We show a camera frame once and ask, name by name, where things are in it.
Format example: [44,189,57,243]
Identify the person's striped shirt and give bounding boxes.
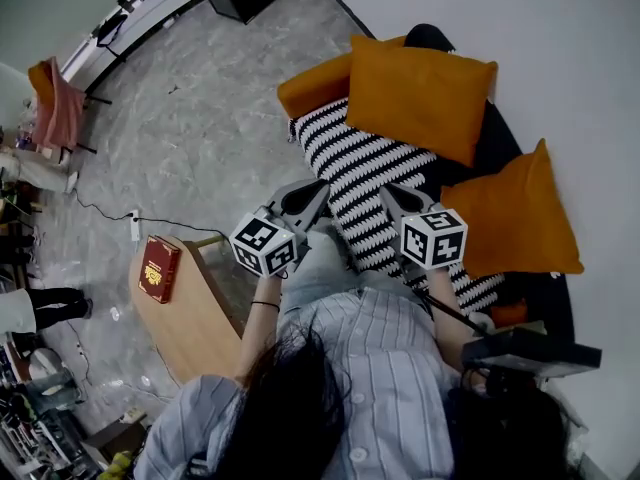
[134,287,501,480]

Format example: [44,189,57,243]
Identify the person's right forearm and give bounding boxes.
[427,265,476,374]

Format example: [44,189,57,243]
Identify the orange sofa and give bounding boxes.
[277,35,529,329]

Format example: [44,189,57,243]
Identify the person's left forearm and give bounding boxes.
[234,267,282,384]

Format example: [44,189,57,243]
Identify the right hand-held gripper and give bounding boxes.
[381,183,469,282]

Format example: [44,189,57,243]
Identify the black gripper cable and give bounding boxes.
[412,287,496,342]

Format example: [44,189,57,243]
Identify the black chest-worn device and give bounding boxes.
[459,330,604,380]

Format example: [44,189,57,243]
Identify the black shoulder bag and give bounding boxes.
[94,11,132,49]

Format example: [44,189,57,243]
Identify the red book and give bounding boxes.
[137,235,182,305]

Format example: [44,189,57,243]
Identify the person's grey trousers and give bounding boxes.
[279,227,401,302]

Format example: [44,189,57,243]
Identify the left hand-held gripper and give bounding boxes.
[228,180,331,279]

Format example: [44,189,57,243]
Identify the black floor cable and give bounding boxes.
[73,187,232,237]

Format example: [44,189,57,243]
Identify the wooden side table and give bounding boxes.
[128,234,246,387]

